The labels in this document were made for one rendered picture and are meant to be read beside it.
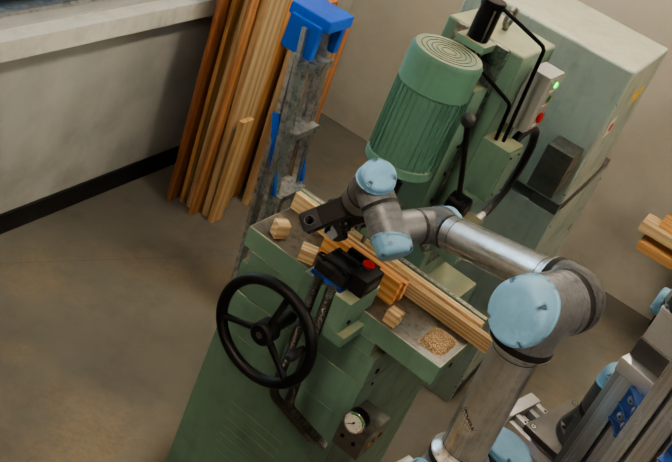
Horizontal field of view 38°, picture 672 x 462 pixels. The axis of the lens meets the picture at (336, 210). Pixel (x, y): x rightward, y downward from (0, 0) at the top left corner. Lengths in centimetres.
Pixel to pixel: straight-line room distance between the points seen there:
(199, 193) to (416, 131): 192
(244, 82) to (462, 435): 228
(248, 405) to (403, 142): 88
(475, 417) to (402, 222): 41
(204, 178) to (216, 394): 143
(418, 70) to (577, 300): 75
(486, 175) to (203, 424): 107
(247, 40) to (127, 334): 118
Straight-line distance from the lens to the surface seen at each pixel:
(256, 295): 254
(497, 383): 173
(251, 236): 249
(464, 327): 242
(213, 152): 395
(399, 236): 189
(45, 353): 329
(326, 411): 255
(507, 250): 186
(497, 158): 245
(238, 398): 272
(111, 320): 346
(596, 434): 209
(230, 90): 382
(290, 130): 332
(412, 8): 493
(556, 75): 251
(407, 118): 224
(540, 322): 161
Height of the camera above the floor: 224
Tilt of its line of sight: 30 degrees down
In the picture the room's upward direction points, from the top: 23 degrees clockwise
